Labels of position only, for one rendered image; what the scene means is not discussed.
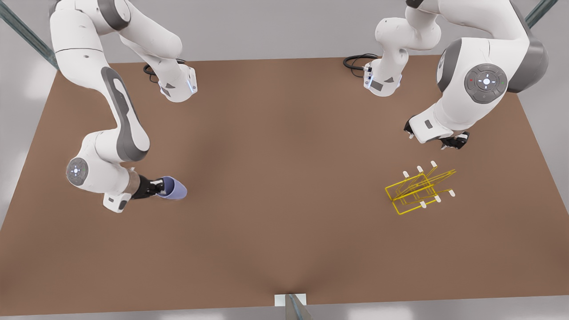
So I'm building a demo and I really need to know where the silver frame post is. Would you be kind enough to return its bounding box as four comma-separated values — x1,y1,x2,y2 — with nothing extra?
525,0,559,28
0,4,60,70
274,293,313,320

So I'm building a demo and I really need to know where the lavender cup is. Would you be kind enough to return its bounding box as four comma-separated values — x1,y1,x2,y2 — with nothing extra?
157,176,188,200

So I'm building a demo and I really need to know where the black cable loop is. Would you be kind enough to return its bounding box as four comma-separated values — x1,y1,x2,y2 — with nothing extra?
143,59,187,84
343,54,380,79

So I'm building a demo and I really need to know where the yellow wire cup holder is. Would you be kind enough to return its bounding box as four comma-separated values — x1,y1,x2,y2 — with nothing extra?
385,160,457,216

